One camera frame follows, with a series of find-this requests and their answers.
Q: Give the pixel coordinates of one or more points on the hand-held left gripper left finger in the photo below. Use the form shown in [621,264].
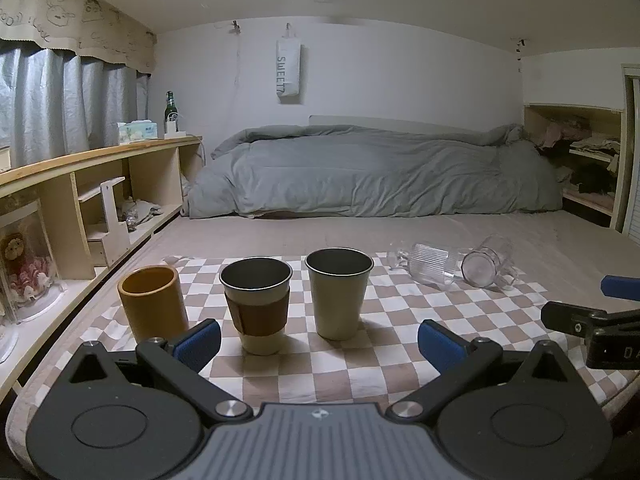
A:
[199,344]

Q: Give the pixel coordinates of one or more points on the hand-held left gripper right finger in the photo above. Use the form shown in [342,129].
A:
[440,347]

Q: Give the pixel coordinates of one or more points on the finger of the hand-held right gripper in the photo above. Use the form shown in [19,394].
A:
[570,317]
[620,287]

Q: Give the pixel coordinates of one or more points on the ribbed glass cup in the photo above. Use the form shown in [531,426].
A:
[432,265]

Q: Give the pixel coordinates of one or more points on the clear glass mug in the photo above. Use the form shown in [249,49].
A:
[487,265]

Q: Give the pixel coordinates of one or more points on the orange cup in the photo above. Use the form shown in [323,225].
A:
[152,305]

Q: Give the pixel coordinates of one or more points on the cup with brown sleeve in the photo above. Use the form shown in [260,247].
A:
[257,310]

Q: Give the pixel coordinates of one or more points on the beige cup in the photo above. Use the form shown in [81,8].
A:
[337,305]

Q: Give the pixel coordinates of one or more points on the checkered cloth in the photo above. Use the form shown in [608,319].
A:
[390,325]

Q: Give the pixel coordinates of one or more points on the wooden closet shelf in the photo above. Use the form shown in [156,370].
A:
[617,160]

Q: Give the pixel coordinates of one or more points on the white louvred door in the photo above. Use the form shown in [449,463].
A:
[632,160]

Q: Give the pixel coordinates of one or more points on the pile of clothes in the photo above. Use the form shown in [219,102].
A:
[580,155]

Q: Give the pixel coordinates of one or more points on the crumpled grey cloth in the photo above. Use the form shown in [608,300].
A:
[142,210]

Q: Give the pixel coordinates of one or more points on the wooden stand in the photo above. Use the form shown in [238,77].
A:
[112,225]

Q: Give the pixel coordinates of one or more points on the wooden shelf unit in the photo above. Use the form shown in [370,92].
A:
[150,175]

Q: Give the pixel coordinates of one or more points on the grey duvet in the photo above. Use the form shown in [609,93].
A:
[370,170]

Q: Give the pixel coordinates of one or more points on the plush lion toy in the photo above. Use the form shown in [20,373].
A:
[22,270]

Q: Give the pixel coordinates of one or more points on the clear display case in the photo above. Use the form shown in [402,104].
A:
[35,220]

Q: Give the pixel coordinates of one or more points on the small white box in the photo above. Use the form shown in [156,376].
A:
[175,134]

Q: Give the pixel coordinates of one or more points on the tissue box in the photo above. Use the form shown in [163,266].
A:
[137,131]

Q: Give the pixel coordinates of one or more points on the green glass bottle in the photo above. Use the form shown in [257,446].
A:
[171,112]

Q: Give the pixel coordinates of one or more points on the grey curtain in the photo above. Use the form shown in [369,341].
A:
[60,105]

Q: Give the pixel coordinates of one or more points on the white hanging bag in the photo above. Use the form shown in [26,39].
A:
[289,67]

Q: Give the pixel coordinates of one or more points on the beige printed valance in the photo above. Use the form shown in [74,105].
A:
[75,25]

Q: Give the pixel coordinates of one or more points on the wall hook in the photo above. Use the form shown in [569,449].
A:
[234,26]

